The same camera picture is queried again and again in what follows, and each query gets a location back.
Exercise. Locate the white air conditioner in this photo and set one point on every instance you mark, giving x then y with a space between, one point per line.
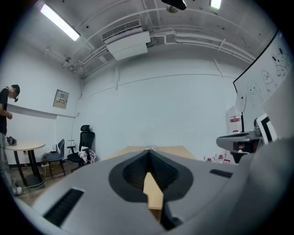
127 43

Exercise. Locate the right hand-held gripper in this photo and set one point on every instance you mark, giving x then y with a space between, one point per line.
267 128

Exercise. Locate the patterned cloth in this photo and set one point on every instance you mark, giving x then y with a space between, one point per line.
89 156

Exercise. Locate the whiteboard with drawings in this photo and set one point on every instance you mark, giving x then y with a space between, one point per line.
259 68

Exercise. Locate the black office chair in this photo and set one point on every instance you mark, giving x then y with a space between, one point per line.
86 137

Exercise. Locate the large water bottle red label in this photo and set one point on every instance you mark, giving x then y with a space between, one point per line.
233 124

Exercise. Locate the grey electrical panel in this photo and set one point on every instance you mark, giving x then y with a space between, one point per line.
60 99

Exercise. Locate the round wooden table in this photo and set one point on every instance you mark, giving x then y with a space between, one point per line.
25 145

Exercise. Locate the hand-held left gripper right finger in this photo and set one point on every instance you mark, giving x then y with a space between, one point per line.
202 183

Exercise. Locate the small black device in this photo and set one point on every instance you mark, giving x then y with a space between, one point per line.
11 141

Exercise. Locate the round smoke detector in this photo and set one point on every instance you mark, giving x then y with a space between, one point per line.
172 8

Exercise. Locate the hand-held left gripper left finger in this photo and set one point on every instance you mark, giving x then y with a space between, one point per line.
96 197

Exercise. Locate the short ceiling light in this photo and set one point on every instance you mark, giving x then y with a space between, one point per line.
215 3

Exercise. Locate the blue chair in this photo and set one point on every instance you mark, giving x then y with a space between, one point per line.
55 157

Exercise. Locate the long ceiling light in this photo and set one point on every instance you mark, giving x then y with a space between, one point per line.
60 22

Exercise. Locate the clear bottle red cap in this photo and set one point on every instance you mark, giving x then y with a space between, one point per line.
220 157
209 159
226 161

